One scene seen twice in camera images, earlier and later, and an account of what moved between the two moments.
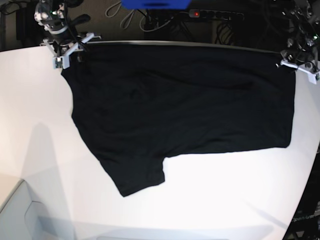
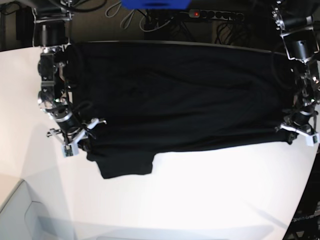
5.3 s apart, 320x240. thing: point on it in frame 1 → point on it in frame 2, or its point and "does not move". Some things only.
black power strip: x=213 y=14 does not move
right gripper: x=301 y=55 → x=300 y=118
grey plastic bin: x=21 y=218 does not move
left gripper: x=65 y=38 → x=69 y=126
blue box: x=156 y=4 does not move
